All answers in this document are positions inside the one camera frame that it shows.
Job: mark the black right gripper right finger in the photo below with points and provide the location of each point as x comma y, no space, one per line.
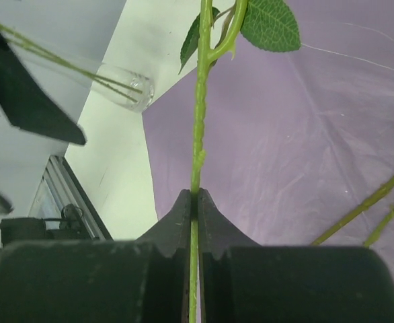
242,281

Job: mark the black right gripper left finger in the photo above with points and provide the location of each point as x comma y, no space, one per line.
142,280

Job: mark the pink flower stem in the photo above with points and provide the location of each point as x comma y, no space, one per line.
16,38

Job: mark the pink and purple wrapping paper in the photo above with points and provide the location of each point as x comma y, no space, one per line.
294,141

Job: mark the peach flower bunch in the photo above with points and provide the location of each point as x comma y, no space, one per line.
366,204

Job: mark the yellow flower bunch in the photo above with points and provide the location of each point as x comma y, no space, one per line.
267,25

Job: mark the clear glass vase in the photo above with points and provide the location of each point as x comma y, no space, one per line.
111,71

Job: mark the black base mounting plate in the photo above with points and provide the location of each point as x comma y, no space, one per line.
61,210

